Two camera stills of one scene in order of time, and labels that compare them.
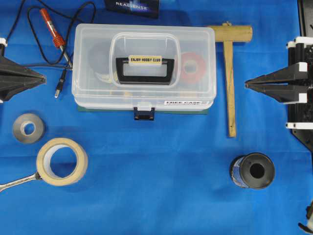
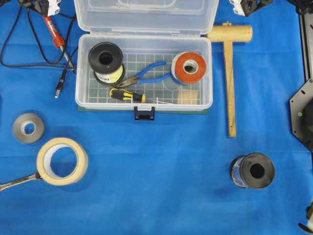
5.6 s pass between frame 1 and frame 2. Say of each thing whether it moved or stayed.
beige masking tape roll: stayed
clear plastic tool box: moved
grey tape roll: stayed
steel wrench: stayed
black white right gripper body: moved
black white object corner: stayed
